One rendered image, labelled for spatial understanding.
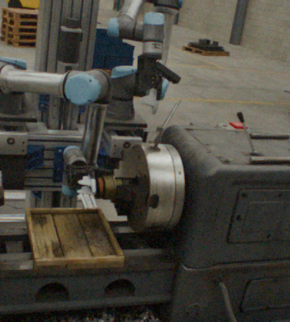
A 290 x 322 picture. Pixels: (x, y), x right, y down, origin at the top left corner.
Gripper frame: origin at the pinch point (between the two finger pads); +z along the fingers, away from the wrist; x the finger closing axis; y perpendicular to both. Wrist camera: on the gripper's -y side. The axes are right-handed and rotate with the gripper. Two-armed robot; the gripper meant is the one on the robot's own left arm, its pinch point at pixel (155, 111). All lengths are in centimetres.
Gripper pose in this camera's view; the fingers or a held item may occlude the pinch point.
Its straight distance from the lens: 176.8
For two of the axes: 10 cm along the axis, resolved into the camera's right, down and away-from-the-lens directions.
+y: -9.4, -0.2, -3.4
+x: 3.4, 0.8, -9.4
